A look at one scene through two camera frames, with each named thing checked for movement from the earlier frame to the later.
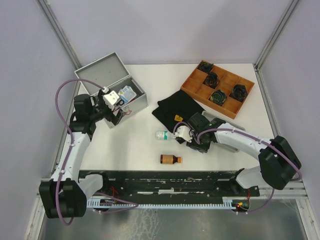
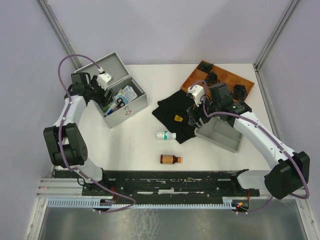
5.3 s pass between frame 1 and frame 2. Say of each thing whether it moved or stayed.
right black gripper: moved
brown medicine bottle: stayed
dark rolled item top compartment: stayed
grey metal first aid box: stayed
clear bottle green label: stayed
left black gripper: moved
